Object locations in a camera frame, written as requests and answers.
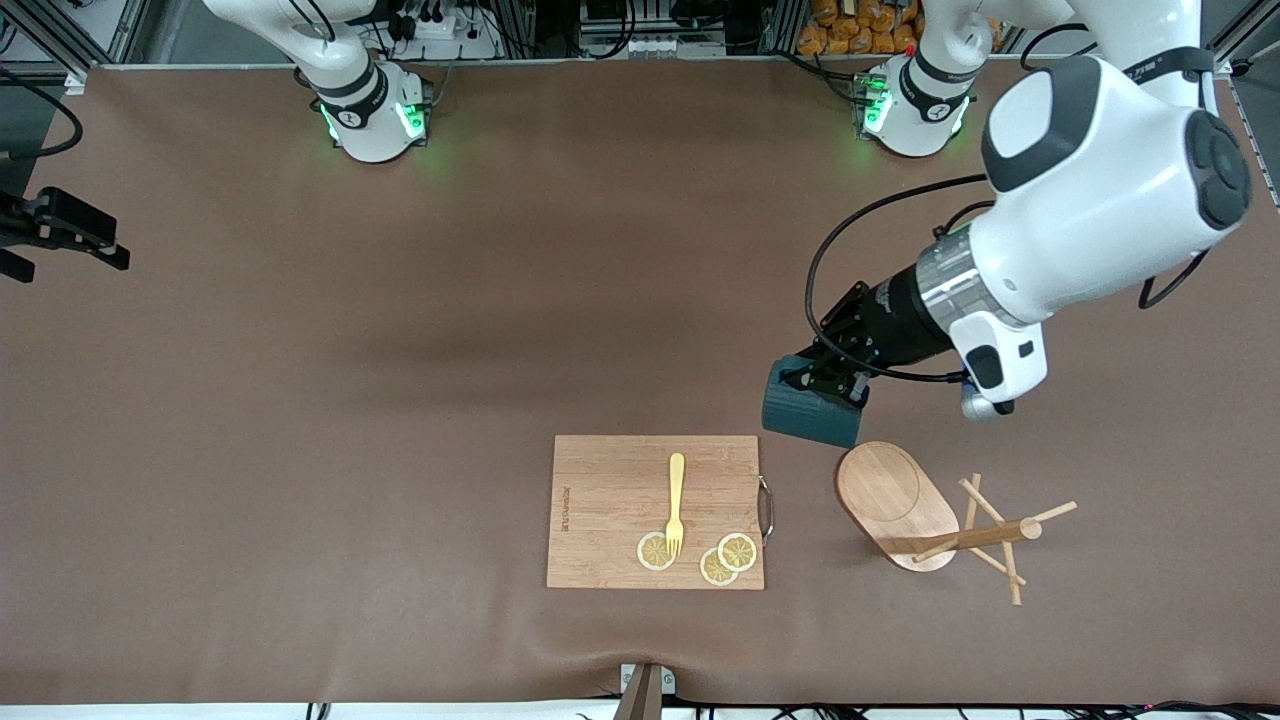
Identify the aluminium frame post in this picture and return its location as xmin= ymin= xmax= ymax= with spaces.
xmin=0 ymin=0 xmax=151 ymax=96

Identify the white power strip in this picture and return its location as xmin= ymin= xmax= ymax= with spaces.
xmin=395 ymin=5 xmax=501 ymax=61

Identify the dark teal mug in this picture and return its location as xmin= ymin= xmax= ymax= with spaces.
xmin=762 ymin=355 xmax=863 ymax=449

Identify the white terminal block row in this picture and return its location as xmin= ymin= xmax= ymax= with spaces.
xmin=583 ymin=30 xmax=728 ymax=59

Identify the wooden cutting board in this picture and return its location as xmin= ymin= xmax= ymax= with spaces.
xmin=546 ymin=434 xmax=776 ymax=591

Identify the yellow fork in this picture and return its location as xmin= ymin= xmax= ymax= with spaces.
xmin=665 ymin=453 xmax=687 ymax=559

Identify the orange snack packet pile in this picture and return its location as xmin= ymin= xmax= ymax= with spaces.
xmin=797 ymin=0 xmax=926 ymax=56

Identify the wooden mug tree rack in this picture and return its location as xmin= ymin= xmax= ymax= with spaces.
xmin=835 ymin=441 xmax=1079 ymax=607

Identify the brown table mat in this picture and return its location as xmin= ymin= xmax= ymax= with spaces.
xmin=0 ymin=55 xmax=1280 ymax=706

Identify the camera stand post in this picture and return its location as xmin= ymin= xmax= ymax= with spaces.
xmin=612 ymin=662 xmax=677 ymax=720

